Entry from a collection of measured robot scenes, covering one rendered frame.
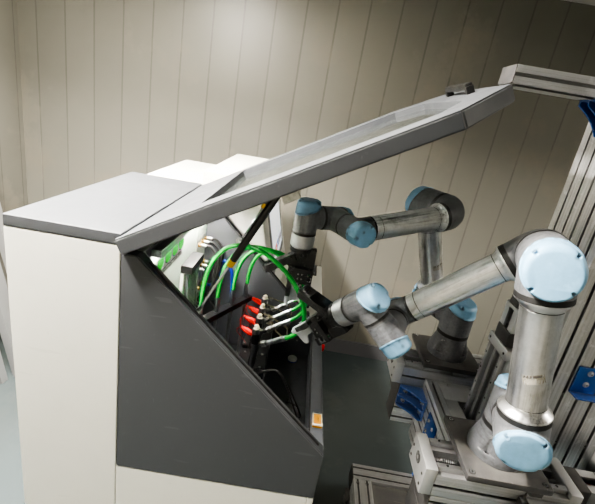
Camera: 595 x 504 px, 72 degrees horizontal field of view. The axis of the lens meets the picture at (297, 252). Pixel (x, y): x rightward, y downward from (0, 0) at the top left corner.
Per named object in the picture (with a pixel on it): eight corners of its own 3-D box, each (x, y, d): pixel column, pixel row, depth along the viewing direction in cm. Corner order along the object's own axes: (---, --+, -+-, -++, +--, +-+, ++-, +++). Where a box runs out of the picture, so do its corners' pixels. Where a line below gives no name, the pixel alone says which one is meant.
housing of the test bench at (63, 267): (112, 635, 144) (120, 233, 94) (32, 622, 143) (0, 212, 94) (210, 384, 276) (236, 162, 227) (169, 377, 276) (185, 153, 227)
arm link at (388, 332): (417, 333, 108) (393, 299, 108) (412, 353, 98) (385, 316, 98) (392, 346, 111) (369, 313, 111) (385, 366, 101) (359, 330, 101)
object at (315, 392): (313, 487, 122) (323, 445, 117) (299, 484, 122) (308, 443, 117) (315, 365, 180) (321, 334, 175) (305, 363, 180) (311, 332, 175)
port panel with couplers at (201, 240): (199, 307, 159) (206, 232, 149) (190, 306, 159) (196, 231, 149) (207, 293, 171) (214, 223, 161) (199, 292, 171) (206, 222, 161)
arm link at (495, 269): (548, 211, 99) (377, 296, 121) (556, 220, 89) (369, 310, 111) (573, 252, 99) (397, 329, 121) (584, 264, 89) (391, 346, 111)
